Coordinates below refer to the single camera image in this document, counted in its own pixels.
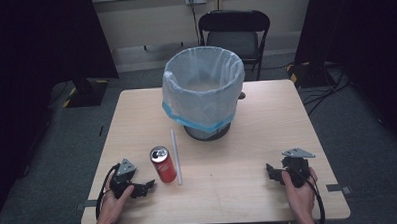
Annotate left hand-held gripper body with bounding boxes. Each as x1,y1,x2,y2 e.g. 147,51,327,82
108,157,139,200

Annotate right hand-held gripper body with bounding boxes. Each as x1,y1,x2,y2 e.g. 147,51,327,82
279,146,317,189

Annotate red drink can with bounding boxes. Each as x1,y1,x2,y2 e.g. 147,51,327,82
149,145,178,185

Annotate white straw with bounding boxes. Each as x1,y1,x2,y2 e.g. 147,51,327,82
169,128,184,187

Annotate grey trash bin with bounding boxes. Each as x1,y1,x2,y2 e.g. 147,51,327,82
182,90,249,143

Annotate trash bin with plastic liner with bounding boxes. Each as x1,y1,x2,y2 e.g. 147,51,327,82
159,44,248,135

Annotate person's left hand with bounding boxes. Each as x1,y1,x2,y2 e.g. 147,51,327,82
96,180,137,224

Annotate person's right hand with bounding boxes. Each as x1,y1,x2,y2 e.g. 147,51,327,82
281,167,320,221

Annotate grey tape strip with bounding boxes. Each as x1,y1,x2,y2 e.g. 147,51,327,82
74,199,100,211
325,183,352,197

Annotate black stand base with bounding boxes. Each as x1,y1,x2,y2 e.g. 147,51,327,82
286,60,338,90
61,76,110,109

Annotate black folding chair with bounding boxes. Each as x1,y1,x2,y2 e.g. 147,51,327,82
197,7,273,84

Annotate black curtain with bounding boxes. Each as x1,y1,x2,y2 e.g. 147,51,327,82
292,0,397,148
0,0,125,224

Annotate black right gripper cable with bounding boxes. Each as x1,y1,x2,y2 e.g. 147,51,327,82
300,173,326,224

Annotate black floor cables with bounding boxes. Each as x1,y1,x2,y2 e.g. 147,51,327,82
298,64,353,116

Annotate black power cable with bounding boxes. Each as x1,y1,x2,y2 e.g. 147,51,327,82
190,1,202,46

